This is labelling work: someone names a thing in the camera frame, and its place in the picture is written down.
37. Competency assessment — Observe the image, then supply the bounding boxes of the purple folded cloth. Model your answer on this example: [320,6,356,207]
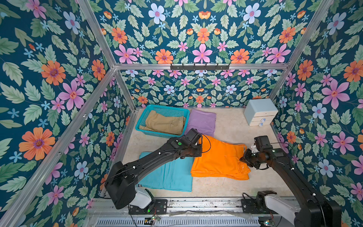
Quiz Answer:
[185,110,216,137]

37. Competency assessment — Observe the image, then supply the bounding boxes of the small white drawer cabinet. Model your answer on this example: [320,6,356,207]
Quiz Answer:
[244,98,278,126]

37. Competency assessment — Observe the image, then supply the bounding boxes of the khaki long pants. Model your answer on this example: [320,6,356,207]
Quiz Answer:
[139,110,186,135]

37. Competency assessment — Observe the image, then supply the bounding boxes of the orange pants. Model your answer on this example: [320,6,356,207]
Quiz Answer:
[191,135,251,181]

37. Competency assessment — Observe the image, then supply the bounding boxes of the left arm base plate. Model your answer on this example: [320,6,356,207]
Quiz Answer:
[129,199,168,215]

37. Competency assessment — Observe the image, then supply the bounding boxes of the aluminium front rail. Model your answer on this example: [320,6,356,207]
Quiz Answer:
[84,196,298,227]

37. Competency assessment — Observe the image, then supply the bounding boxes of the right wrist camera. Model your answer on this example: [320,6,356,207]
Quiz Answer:
[251,144,259,154]

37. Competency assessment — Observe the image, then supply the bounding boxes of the teal plastic basket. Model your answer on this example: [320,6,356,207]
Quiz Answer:
[135,105,190,138]

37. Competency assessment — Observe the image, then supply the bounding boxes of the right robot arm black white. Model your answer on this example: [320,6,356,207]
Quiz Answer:
[240,136,342,227]

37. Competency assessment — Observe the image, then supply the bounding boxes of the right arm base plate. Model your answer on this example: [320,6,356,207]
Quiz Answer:
[241,198,270,214]

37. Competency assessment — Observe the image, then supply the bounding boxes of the black hook rail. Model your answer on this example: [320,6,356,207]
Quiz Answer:
[170,63,230,71]

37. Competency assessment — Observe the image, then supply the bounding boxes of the teal folded cloth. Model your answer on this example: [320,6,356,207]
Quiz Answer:
[139,158,194,193]

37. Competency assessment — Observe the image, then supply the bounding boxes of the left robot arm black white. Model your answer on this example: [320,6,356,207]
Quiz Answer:
[105,129,203,210]

